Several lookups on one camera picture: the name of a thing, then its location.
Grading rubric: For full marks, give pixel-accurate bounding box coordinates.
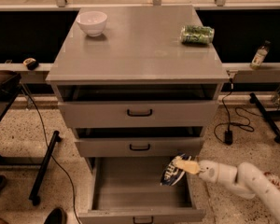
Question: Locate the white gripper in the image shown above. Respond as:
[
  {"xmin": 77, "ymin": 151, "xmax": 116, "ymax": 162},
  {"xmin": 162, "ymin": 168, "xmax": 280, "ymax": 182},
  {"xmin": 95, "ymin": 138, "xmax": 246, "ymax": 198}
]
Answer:
[{"xmin": 173, "ymin": 159, "xmax": 255, "ymax": 199}]

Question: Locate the blue chip bag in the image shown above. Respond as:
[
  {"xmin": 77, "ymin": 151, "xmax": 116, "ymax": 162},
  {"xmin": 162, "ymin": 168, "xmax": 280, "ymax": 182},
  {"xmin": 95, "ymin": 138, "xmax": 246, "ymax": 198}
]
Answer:
[{"xmin": 161, "ymin": 154, "xmax": 192, "ymax": 186}]

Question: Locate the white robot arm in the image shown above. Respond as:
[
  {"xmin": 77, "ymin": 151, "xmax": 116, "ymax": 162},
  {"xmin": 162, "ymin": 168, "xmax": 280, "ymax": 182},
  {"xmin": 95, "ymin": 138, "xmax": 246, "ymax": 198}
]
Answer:
[{"xmin": 172, "ymin": 157, "xmax": 280, "ymax": 223}]

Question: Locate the grey middle drawer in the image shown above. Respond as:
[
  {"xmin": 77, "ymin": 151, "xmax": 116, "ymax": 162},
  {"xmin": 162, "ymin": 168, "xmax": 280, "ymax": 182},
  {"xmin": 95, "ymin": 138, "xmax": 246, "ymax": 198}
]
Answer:
[{"xmin": 75, "ymin": 134, "xmax": 204, "ymax": 157}]

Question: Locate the grey drawer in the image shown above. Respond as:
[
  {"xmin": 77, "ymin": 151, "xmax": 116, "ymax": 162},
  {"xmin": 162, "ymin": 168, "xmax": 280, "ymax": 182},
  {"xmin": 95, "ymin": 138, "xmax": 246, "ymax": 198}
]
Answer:
[
  {"xmin": 58, "ymin": 97, "xmax": 218, "ymax": 128},
  {"xmin": 75, "ymin": 134, "xmax": 204, "ymax": 157},
  {"xmin": 78, "ymin": 157, "xmax": 205, "ymax": 224}
]

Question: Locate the grey top drawer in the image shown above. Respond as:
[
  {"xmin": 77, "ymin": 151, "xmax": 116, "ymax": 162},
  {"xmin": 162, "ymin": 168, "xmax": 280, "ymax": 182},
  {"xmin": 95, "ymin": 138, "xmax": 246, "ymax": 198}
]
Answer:
[{"xmin": 58, "ymin": 97, "xmax": 218, "ymax": 128}]

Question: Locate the grey bottom drawer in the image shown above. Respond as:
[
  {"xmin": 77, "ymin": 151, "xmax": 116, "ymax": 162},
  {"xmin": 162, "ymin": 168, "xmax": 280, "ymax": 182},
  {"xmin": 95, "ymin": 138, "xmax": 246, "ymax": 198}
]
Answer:
[{"xmin": 78, "ymin": 157, "xmax": 205, "ymax": 224}]

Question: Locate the grey drawer cabinet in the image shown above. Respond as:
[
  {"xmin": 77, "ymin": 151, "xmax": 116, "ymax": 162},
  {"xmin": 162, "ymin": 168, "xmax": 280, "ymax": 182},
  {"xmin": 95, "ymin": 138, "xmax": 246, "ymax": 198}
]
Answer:
[{"xmin": 45, "ymin": 5, "xmax": 231, "ymax": 175}]

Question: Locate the black table leg right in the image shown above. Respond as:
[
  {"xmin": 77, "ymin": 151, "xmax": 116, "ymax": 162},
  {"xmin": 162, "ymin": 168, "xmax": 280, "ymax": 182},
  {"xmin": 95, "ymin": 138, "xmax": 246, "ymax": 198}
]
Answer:
[{"xmin": 250, "ymin": 92, "xmax": 280, "ymax": 144}]

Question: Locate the black table leg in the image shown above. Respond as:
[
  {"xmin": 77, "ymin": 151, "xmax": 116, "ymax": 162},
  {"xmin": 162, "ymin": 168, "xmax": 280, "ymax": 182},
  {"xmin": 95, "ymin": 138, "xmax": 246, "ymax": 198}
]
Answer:
[
  {"xmin": 29, "ymin": 131, "xmax": 62, "ymax": 206},
  {"xmin": 250, "ymin": 92, "xmax": 280, "ymax": 144}
]

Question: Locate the white red sneaker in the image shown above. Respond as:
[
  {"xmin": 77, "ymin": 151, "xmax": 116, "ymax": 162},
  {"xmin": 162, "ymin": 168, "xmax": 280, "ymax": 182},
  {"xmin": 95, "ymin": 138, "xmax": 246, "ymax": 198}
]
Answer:
[{"xmin": 264, "ymin": 172, "xmax": 280, "ymax": 190}]

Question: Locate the green crushed can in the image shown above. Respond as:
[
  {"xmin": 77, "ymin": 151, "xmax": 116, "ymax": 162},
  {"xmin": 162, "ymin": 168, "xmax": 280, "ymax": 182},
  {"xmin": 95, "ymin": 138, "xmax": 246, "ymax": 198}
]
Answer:
[{"xmin": 180, "ymin": 25, "xmax": 215, "ymax": 45}]

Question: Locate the small clear bottle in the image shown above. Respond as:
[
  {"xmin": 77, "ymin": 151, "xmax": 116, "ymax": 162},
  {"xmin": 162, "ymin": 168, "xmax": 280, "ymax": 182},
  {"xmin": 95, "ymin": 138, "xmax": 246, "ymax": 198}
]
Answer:
[{"xmin": 250, "ymin": 40, "xmax": 271, "ymax": 69}]

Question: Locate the black shoe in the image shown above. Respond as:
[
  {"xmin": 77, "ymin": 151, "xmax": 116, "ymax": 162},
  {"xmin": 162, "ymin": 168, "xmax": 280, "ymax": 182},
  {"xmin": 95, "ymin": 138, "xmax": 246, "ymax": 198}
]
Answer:
[{"xmin": 44, "ymin": 207, "xmax": 67, "ymax": 224}]

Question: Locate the black table leg left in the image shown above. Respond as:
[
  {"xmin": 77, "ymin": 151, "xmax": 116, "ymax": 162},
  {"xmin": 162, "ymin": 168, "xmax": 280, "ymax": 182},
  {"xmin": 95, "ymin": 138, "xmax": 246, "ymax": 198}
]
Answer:
[{"xmin": 29, "ymin": 131, "xmax": 62, "ymax": 206}]

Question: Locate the white bowl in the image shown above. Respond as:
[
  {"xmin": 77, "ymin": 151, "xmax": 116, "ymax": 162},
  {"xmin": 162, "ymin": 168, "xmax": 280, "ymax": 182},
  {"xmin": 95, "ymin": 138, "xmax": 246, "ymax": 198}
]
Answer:
[{"xmin": 76, "ymin": 11, "xmax": 107, "ymax": 36}]

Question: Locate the dark side table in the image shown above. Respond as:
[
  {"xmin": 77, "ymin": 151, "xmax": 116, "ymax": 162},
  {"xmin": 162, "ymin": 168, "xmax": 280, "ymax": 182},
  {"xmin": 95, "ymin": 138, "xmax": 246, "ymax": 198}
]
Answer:
[{"xmin": 0, "ymin": 70, "xmax": 21, "ymax": 121}]

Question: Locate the black power adapter cable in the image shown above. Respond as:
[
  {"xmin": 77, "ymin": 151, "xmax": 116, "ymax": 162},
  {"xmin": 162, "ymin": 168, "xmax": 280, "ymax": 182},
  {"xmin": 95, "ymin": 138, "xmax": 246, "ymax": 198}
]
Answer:
[{"xmin": 213, "ymin": 77, "xmax": 256, "ymax": 146}]

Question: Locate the black floor cable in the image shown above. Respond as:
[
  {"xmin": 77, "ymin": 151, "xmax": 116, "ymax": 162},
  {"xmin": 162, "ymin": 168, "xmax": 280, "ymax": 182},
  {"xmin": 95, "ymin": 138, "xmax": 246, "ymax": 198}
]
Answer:
[{"xmin": 20, "ymin": 85, "xmax": 82, "ymax": 224}]

